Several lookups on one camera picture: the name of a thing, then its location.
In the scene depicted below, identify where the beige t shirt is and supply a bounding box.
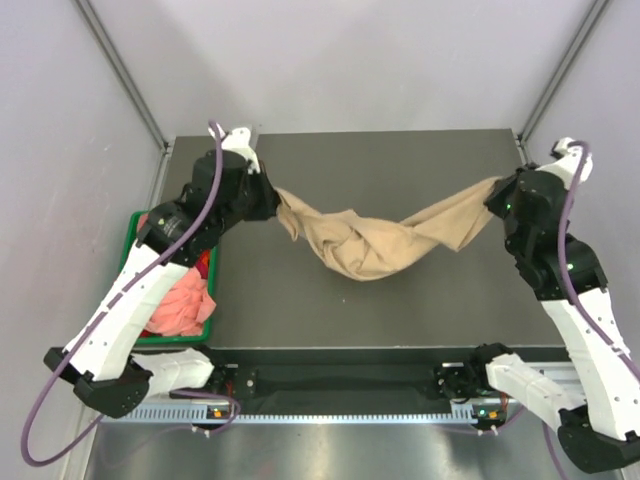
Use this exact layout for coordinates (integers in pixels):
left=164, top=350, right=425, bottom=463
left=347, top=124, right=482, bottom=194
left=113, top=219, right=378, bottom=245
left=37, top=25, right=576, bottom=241
left=277, top=177, right=500, bottom=282

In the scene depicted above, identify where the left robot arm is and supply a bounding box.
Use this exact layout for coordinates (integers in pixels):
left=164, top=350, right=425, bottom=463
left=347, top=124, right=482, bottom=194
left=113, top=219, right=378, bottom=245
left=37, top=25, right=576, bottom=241
left=44, top=151, right=279, bottom=418

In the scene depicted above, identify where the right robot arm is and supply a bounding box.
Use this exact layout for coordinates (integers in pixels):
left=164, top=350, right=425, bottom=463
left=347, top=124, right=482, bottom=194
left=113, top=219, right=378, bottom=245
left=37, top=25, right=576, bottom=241
left=466, top=168, right=639, bottom=473

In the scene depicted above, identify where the red t shirt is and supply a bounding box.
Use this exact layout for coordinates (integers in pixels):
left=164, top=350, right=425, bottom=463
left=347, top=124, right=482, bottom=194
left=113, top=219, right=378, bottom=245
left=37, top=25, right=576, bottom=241
left=194, top=251, right=211, bottom=279

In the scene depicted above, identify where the green plastic bin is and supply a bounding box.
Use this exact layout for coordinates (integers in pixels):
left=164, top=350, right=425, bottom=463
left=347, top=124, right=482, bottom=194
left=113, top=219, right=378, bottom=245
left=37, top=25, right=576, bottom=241
left=116, top=210, right=222, bottom=346

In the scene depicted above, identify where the pink t shirt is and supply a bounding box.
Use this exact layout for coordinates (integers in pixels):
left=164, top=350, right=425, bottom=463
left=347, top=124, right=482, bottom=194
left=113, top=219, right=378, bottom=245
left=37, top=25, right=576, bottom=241
left=145, top=268, right=216, bottom=337

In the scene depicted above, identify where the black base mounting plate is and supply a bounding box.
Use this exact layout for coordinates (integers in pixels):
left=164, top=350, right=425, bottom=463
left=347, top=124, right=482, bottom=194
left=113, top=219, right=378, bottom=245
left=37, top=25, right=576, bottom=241
left=199, top=346, right=498, bottom=413

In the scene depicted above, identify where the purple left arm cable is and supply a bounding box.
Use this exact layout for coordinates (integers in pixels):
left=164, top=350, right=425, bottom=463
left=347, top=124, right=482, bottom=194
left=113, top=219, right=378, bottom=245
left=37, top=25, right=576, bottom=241
left=20, top=119, right=242, bottom=467

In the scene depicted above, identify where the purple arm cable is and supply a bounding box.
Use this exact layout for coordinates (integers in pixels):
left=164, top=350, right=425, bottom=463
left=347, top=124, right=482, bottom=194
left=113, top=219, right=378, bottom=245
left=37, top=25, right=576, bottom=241
left=20, top=119, right=242, bottom=467
left=544, top=140, right=640, bottom=480

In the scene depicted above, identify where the left aluminium frame post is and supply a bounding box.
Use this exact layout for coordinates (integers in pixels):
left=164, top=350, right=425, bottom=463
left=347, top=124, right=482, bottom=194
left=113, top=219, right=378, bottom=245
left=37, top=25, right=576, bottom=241
left=74, top=0, right=174, bottom=156

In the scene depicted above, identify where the aluminium frame post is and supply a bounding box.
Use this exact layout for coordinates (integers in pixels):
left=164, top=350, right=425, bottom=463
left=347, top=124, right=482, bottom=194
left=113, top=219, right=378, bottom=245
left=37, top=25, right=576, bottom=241
left=74, top=0, right=174, bottom=156
left=516, top=0, right=612, bottom=148

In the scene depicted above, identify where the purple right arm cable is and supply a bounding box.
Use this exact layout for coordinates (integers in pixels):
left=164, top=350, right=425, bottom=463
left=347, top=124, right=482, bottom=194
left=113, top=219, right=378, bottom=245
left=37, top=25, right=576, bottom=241
left=544, top=140, right=640, bottom=480

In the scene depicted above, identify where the right aluminium frame post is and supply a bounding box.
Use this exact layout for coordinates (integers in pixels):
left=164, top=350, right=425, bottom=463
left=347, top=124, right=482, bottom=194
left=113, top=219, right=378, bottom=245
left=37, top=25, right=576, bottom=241
left=516, top=0, right=612, bottom=148

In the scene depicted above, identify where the slotted cable duct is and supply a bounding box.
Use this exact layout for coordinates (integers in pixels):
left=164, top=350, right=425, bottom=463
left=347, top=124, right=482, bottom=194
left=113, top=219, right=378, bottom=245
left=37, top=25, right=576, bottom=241
left=103, top=399, right=507, bottom=427

